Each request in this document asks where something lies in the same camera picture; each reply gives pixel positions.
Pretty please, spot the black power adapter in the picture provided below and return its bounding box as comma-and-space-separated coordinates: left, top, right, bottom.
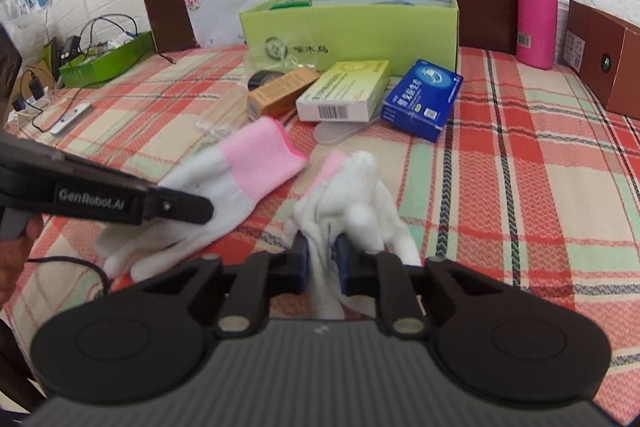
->
52, 36, 83, 64

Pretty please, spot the white flat device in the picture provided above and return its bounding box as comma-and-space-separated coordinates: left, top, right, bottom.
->
50, 103, 93, 136

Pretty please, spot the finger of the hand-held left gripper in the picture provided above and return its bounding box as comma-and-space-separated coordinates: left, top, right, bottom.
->
144, 186, 215, 225

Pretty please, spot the orange brown slim box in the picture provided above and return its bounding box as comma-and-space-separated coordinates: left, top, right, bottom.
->
246, 68, 321, 118

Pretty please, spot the red plaid blanket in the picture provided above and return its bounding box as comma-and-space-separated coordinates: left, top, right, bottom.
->
0, 44, 640, 425

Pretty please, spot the black tape roll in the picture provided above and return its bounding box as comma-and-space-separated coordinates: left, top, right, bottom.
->
248, 69, 283, 92

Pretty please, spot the light green cardboard box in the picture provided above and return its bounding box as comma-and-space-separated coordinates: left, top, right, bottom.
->
238, 0, 460, 75

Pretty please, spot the clear plastic bag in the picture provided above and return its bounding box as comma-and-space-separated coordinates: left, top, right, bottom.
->
195, 89, 253, 138

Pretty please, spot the yellow green medicine box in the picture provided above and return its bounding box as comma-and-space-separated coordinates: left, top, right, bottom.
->
296, 59, 392, 122

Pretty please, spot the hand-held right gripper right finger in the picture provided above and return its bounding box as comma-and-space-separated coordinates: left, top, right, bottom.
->
334, 238, 508, 339

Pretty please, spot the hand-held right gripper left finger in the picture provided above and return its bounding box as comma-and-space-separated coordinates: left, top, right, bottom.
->
135, 237, 311, 339

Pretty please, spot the thin black cable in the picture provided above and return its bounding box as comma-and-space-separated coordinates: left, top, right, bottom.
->
27, 257, 113, 295

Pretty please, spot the blue medicine box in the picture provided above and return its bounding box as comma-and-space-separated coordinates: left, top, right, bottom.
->
381, 59, 465, 142

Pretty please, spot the pink thermos bottle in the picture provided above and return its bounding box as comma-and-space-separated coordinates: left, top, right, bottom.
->
515, 0, 573, 70

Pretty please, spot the looped black cable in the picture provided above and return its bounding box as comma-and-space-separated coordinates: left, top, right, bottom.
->
80, 14, 138, 52

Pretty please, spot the white glove pink cuff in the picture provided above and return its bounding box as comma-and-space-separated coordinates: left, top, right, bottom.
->
95, 116, 308, 280
292, 149, 422, 320

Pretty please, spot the person's left hand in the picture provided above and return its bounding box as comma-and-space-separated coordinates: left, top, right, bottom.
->
0, 215, 45, 308

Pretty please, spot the brown cardboard box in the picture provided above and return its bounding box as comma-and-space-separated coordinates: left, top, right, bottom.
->
564, 0, 640, 122

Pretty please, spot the dark green box tray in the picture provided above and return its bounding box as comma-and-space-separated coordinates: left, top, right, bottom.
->
59, 31, 156, 88

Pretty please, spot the small black plug adapter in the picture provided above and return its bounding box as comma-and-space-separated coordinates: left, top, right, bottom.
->
22, 74, 46, 100

